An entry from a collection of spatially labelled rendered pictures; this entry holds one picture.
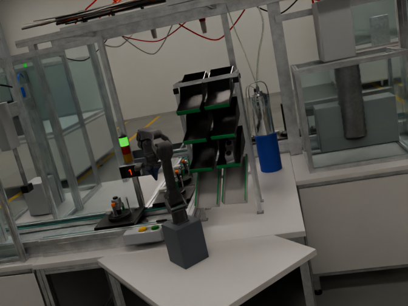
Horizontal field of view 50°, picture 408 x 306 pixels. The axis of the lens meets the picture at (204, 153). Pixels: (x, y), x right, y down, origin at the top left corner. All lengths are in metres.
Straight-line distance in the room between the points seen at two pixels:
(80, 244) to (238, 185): 0.94
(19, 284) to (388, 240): 2.31
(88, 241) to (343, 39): 1.95
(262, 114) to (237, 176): 0.76
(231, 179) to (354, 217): 0.99
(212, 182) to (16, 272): 1.24
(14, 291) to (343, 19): 2.55
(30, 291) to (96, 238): 0.52
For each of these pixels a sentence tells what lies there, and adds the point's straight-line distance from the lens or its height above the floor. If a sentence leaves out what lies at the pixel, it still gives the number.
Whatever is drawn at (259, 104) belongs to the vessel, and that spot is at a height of 1.35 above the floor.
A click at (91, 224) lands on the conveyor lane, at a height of 0.92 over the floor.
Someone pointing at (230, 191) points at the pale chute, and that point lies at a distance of 2.42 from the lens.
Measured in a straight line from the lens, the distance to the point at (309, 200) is 3.00.
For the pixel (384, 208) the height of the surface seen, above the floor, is 0.59.
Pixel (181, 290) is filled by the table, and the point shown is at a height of 0.86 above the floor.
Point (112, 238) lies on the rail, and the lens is 2.52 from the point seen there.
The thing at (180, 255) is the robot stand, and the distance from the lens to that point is 2.10.
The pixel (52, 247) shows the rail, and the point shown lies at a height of 0.91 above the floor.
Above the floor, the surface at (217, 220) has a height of 0.86.
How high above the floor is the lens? 1.86
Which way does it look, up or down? 14 degrees down
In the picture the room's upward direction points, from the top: 12 degrees counter-clockwise
